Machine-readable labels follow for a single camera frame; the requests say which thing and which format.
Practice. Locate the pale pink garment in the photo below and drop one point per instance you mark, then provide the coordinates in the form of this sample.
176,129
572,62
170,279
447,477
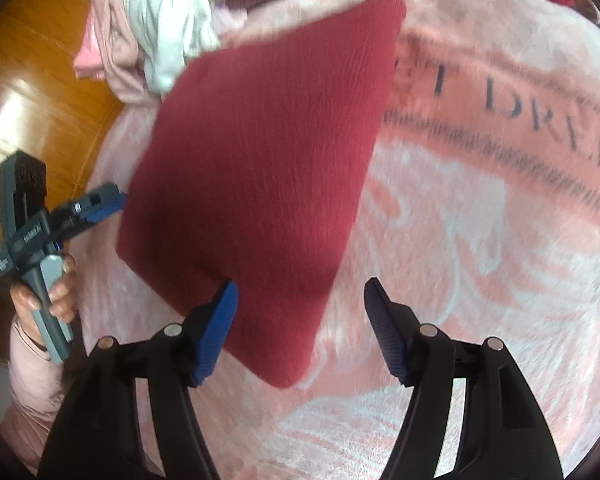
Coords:
112,55

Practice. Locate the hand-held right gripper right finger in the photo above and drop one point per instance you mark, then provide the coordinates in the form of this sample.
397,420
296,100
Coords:
385,330

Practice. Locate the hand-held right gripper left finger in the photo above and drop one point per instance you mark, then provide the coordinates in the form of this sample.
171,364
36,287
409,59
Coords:
215,330

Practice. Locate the person's left hand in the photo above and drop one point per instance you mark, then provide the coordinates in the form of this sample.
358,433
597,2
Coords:
62,295

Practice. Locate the pink printed blanket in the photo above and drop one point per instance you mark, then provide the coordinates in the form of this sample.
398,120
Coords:
480,260

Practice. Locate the person's left forearm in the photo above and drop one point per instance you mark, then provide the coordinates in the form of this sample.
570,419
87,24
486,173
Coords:
30,390

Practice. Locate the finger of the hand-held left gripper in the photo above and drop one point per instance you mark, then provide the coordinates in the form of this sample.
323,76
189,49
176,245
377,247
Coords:
100,205

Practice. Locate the dark red knit sweater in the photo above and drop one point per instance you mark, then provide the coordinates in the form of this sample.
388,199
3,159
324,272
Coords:
270,175

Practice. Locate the white garment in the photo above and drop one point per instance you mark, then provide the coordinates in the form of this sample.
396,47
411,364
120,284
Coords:
170,15

